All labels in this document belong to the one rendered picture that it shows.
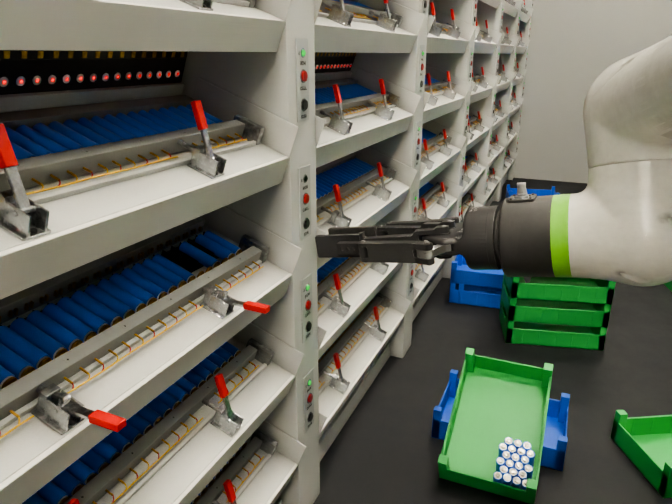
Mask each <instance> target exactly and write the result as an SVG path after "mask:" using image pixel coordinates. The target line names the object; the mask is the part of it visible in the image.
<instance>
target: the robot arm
mask: <svg viewBox="0 0 672 504"><path fill-rule="evenodd" d="M667 37H668V38H667ZM667 37H665V38H666V39H664V38H663V39H664V40H662V41H660V42H658V43H656V44H654V45H652V46H650V47H648V48H646V49H644V50H642V51H640V52H638V53H636V54H633V55H631V56H629V57H626V58H624V59H621V60H619V61H617V62H615V63H614V64H612V65H611V66H609V67H608V68H607V69H605V70H604V71H603V72H602V73H601V74H600V75H599V76H598V77H597V78H596V79H595V81H594V82H593V84H592V85H591V87H590V88H589V91H588V93H587V95H586V98H585V101H584V106H583V122H584V130H585V138H586V148H587V162H588V184H587V187H586V188H585V190H583V191H582V192H580V193H576V194H561V195H544V196H537V194H534V193H532V194H527V190H526V182H520V183H517V195H516V194H513V195H511V196H510V197H509V198H505V199H504V200H503V201H502V203H501V207H500V206H499V205H498V206H479V207H470V208H469V209H468V210H467V211H466V213H465V215H464V219H463V222H460V220H459V217H456V216H453V217H450V218H443V219H429V220H413V221H398V222H392V221H390V222H387V223H386V225H379V226H377V229H376V226H355V227H331V228H329V229H328V235H317V236H315V242H316V248H317V254H318V257H319V258H337V257H360V258H361V262H365V263H366V262H381V263H417V264H423V265H428V266H431V265H433V264H435V259H434V258H435V257H436V258H438V259H449V258H452V256H455V255H462V256H463V257H464V258H465V260H466V264H467V266H468V267H469V268H470V269H473V270H501V269H502V271H503V273H504V274H505V275H506V276H507V277H523V278H524V280H525V282H526V283H529V282H530V280H531V277H574V278H592V279H601V280H608V281H614V282H619V283H623V284H628V285H632V286H642V287H646V286H656V285H661V284H664V283H667V282H670V281H672V34H670V35H668V36H667Z"/></svg>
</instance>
